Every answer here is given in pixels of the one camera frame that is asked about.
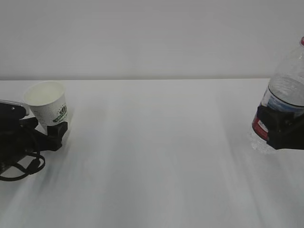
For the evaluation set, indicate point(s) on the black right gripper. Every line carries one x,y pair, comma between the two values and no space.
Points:
284,129

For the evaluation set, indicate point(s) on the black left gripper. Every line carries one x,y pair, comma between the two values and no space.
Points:
19,147

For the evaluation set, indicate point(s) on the clear plastic water bottle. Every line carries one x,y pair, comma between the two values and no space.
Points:
284,92

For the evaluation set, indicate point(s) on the white paper cup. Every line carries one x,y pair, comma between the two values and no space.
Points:
47,102

